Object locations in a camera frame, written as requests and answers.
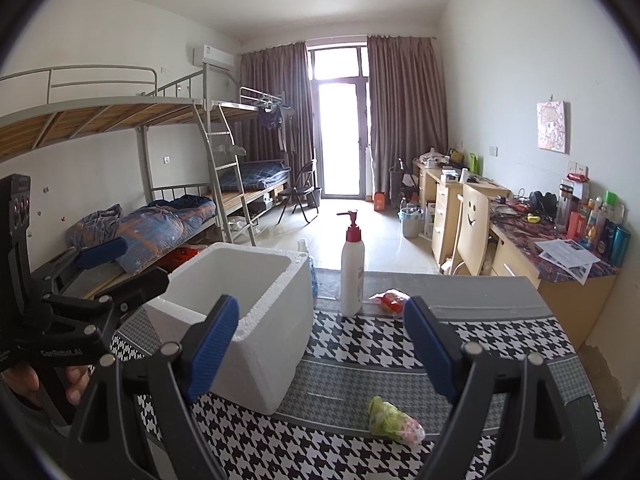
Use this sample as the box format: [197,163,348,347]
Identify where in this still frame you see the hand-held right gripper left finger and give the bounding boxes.
[65,294,241,480]

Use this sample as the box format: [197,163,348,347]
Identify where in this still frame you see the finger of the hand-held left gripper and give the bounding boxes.
[32,237,128,291]
[111,267,171,320]

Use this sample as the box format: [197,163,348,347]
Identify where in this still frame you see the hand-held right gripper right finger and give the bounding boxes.
[402,296,607,480]

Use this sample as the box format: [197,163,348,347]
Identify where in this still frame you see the white foam box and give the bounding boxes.
[144,242,316,416]

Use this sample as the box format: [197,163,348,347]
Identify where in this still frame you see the person's left hand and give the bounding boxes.
[0,364,93,411]

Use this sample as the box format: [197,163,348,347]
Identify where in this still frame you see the grey purple crumpled blanket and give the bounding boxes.
[65,203,125,248]

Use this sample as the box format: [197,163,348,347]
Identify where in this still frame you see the red plastic bag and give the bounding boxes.
[162,246,201,273]

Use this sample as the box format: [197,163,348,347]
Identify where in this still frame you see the blue orange quilt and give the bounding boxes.
[117,195,217,274]

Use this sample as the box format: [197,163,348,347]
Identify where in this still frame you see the red snack packet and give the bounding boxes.
[369,289,408,320]

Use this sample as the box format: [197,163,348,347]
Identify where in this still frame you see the green pink plastic bag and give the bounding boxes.
[368,396,426,446]

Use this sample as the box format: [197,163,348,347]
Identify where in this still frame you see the black white houndstooth tablecloth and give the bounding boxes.
[107,267,608,480]

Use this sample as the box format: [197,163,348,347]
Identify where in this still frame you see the white pump bottle red cap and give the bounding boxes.
[336,209,367,318]

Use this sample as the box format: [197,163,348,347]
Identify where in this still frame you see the clear plastic bottle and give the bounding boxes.
[297,238,319,306]

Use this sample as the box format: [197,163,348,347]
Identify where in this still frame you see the white bucket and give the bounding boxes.
[401,206,426,239]

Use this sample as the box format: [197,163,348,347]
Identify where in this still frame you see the wooden chair with smiley face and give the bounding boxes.
[442,182,496,277]

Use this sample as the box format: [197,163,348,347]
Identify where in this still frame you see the large grey metal bunk bed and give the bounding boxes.
[0,65,251,301]

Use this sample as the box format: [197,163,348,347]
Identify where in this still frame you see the dark patterned desk cloth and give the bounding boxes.
[492,205,621,281]

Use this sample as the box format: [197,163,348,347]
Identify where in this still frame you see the light wooden desk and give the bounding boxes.
[412,157,621,348]

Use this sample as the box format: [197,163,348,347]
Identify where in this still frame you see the small grey metal bunk bed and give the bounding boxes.
[217,86,293,226]

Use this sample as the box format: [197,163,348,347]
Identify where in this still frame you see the dark blue plaid bedding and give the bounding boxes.
[220,159,291,192]

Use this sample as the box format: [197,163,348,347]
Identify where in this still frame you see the printed paper sheets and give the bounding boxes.
[534,237,601,281]

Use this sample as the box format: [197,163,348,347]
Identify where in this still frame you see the black trolley bag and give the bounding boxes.
[389,157,418,206]

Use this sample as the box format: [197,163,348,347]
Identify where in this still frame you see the black headphones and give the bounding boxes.
[527,190,558,218]

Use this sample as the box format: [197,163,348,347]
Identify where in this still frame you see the black folding chair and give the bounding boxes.
[277,159,319,225]

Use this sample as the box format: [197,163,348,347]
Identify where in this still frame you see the row of toiletry bottles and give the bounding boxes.
[555,172,632,268]

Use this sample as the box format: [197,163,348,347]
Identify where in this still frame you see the dark hanging clothes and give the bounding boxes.
[256,105,283,131]

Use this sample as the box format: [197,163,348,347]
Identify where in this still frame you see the white air conditioner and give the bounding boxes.
[193,45,235,68]

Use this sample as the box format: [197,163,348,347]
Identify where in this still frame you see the glass balcony door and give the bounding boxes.
[306,46,373,198]

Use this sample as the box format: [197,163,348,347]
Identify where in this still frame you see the brown curtain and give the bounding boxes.
[367,35,450,196]
[239,41,317,196]

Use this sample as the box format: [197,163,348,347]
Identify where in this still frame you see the pink cartoon wall poster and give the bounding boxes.
[536,100,571,153]

